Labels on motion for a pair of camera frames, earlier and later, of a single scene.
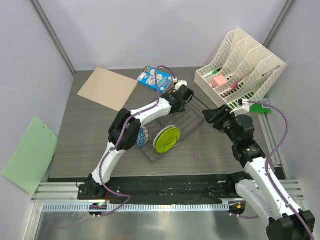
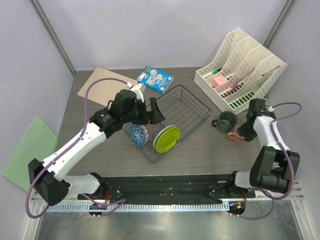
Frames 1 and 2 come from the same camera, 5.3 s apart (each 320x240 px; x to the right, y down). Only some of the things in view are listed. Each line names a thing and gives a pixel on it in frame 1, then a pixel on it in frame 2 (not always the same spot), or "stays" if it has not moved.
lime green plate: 167,140 stays
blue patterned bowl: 143,137 stays
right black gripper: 218,115 → 243,131
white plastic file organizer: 242,69 stays
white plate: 157,134 stays
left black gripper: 182,109 → 156,117
